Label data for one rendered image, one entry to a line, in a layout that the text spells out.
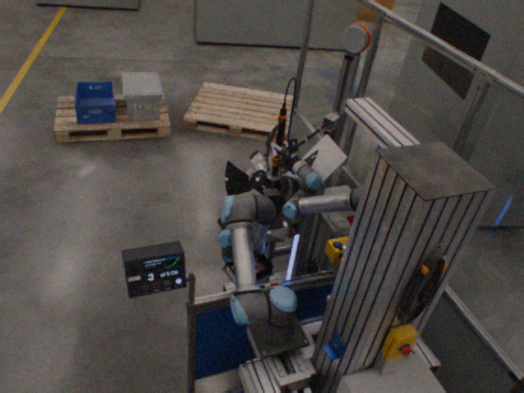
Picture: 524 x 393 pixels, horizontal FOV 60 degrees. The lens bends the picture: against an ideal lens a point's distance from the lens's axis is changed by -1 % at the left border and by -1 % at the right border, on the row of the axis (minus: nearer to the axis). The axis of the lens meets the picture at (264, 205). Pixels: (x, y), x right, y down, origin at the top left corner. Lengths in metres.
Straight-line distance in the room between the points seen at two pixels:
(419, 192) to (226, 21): 6.76
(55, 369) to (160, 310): 0.76
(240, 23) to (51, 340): 5.80
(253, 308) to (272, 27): 6.47
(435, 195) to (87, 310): 2.74
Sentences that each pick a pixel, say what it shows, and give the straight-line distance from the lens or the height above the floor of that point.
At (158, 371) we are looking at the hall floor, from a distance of 3.16.
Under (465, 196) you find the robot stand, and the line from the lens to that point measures 1.33.
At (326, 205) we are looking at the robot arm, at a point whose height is 1.49.
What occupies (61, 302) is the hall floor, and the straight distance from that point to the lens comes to 3.61.
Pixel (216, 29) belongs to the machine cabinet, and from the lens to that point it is 7.85.
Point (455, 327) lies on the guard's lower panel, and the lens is 2.59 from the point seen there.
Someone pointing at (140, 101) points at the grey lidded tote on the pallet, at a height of 0.39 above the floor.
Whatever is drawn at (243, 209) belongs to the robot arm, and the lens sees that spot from 1.92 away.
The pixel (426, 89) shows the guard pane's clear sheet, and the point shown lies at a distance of 2.50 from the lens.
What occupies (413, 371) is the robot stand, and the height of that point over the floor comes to 1.23.
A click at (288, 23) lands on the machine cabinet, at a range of 7.96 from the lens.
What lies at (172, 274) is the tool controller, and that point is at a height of 1.15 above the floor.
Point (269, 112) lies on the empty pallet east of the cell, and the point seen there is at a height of 0.14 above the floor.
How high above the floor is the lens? 2.70
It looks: 38 degrees down
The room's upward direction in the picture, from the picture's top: 8 degrees clockwise
